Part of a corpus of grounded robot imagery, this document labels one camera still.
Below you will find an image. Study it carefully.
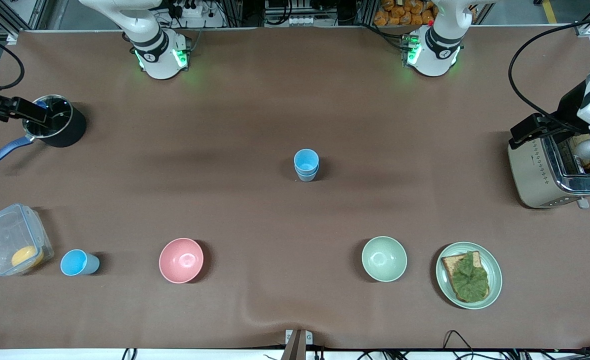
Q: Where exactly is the beige and chrome toaster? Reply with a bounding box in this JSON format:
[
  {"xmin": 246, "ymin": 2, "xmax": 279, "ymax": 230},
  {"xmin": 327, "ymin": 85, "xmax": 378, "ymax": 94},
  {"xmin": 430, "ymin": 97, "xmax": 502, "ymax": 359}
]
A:
[{"xmin": 507, "ymin": 132, "xmax": 590, "ymax": 210}]

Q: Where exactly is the glass lid with blue knob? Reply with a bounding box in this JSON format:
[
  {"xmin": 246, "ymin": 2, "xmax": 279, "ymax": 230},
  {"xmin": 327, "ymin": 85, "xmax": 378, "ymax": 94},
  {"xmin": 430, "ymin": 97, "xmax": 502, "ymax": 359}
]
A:
[{"xmin": 22, "ymin": 95, "xmax": 73, "ymax": 139}]

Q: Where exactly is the clear plastic food container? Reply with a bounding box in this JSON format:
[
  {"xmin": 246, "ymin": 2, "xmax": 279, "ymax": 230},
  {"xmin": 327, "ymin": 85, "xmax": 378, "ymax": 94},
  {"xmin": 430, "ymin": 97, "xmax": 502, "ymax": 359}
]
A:
[{"xmin": 0, "ymin": 203, "xmax": 55, "ymax": 277}]

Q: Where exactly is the yellow round fruit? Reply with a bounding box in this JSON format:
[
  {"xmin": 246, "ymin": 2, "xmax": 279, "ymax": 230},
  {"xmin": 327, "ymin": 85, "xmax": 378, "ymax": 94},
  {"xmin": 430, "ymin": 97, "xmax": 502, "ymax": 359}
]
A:
[{"xmin": 11, "ymin": 245, "xmax": 45, "ymax": 269}]

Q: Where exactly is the pale green plate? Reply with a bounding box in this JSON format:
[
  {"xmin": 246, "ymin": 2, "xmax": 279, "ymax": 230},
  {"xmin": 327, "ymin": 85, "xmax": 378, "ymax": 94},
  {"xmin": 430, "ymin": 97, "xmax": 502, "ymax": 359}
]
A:
[{"xmin": 435, "ymin": 242, "xmax": 503, "ymax": 310}]

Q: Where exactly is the brown toast slice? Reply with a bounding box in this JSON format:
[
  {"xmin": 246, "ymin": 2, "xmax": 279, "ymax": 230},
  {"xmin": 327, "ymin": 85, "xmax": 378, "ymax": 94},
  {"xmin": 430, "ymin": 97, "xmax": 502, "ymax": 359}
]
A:
[{"xmin": 441, "ymin": 251, "xmax": 491, "ymax": 304}]

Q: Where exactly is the green lettuce leaf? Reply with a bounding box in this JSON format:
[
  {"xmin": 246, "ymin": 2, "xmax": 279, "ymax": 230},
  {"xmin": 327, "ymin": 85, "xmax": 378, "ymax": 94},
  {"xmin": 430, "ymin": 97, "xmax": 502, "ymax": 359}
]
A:
[{"xmin": 449, "ymin": 251, "xmax": 490, "ymax": 303}]

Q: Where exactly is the bag of orange bread rolls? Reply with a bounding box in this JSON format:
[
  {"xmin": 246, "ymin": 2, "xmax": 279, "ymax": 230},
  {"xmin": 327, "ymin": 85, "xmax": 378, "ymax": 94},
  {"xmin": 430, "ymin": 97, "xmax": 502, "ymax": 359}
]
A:
[{"xmin": 373, "ymin": 0, "xmax": 438, "ymax": 27}]

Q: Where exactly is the pale green bowl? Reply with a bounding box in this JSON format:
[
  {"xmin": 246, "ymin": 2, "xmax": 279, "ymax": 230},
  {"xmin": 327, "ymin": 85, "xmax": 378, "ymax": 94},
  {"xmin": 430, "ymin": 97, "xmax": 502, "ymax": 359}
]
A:
[{"xmin": 361, "ymin": 236, "xmax": 408, "ymax": 283}]

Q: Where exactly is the white power strip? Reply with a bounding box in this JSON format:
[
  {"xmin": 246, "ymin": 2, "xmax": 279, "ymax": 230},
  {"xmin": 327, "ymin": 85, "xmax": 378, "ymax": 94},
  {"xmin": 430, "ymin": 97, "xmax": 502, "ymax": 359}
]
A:
[
  {"xmin": 265, "ymin": 15, "xmax": 309, "ymax": 27},
  {"xmin": 177, "ymin": 0, "xmax": 211, "ymax": 18}
]

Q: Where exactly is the pink bowl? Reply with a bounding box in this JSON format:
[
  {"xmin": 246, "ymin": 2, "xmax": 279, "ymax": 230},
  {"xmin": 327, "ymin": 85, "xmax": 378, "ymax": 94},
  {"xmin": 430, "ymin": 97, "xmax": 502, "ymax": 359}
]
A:
[{"xmin": 158, "ymin": 237, "xmax": 205, "ymax": 284}]

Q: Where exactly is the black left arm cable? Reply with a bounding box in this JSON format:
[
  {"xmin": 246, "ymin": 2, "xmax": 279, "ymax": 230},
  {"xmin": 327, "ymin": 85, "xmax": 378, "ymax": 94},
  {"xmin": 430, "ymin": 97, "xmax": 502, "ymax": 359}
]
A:
[{"xmin": 508, "ymin": 12, "xmax": 590, "ymax": 124}]

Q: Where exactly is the black saucepan with blue handle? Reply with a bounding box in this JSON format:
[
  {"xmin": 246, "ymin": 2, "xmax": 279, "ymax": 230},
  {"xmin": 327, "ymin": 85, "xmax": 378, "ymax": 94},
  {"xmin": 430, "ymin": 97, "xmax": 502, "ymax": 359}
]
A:
[{"xmin": 0, "ymin": 95, "xmax": 88, "ymax": 172}]

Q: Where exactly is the metal table clamp bracket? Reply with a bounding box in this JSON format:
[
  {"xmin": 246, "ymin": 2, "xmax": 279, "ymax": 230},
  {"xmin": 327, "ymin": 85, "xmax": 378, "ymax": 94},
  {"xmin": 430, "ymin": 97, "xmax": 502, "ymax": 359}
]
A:
[{"xmin": 285, "ymin": 329, "xmax": 314, "ymax": 360}]

